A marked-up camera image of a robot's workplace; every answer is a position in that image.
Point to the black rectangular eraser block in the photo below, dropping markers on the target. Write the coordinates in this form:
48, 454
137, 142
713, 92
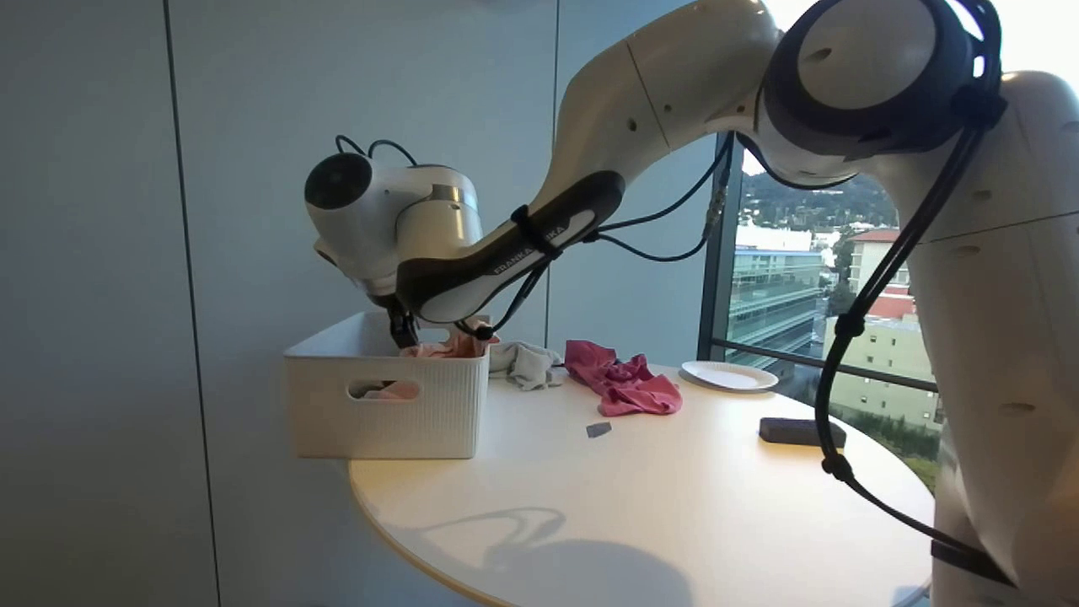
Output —
793, 432

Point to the white plastic basket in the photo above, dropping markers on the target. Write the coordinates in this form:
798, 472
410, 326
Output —
389, 432

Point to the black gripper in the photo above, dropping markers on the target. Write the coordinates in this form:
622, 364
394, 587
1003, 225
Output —
403, 322

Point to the white grey crumpled cloth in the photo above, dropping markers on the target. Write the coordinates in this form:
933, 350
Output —
527, 364

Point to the white paper plate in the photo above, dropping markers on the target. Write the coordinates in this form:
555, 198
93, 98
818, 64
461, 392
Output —
728, 374

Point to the magenta crumpled cloth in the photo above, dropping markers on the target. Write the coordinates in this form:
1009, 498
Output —
617, 378

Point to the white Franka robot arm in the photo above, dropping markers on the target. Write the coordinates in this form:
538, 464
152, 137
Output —
675, 78

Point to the small grey patch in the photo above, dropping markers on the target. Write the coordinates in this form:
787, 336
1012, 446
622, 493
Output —
599, 428

